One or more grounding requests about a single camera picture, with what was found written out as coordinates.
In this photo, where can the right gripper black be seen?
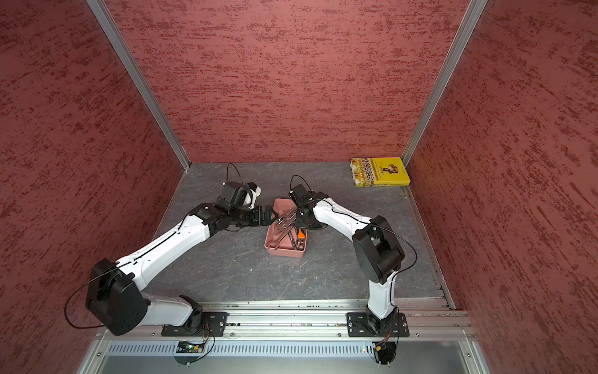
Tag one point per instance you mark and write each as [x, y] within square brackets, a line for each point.
[318, 224]

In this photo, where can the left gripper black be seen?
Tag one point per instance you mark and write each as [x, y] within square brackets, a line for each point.
[266, 221]

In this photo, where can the pink plastic storage box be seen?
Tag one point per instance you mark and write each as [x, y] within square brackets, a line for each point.
[287, 245]

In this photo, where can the long silver combination wrench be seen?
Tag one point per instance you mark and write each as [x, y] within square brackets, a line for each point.
[275, 243]

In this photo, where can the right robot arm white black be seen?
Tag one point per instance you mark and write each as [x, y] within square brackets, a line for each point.
[377, 249]

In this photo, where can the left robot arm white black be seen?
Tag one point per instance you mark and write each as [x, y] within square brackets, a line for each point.
[115, 291]

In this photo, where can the yellow cardboard box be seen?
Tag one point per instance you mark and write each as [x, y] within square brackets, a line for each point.
[378, 172]

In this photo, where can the orange handled adjustable wrench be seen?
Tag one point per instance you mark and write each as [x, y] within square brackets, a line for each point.
[300, 239]

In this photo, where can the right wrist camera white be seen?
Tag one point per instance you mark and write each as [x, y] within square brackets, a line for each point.
[303, 192]

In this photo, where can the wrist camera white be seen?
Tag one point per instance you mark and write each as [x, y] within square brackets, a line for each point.
[238, 196]
[303, 192]

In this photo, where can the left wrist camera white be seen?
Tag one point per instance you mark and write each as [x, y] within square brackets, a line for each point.
[238, 196]

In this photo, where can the aluminium front rail frame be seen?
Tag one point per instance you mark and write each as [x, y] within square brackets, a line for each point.
[301, 329]

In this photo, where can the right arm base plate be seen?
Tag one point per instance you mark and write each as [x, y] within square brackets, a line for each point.
[366, 325]

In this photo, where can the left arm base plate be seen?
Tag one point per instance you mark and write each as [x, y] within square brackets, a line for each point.
[199, 325]

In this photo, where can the right controller board with wires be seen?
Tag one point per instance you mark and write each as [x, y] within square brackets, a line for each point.
[385, 351]

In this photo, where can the controller board with wires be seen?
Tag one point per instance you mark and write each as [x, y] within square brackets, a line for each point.
[385, 351]
[188, 352]

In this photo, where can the left controller board with wires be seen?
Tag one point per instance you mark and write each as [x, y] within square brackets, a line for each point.
[188, 352]

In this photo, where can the left aluminium corner post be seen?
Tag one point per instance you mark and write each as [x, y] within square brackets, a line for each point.
[107, 23]

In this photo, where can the aluminium corner post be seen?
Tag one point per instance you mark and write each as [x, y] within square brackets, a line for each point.
[463, 34]
[107, 23]

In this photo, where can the right aluminium corner post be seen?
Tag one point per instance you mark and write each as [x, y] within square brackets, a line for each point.
[463, 34]

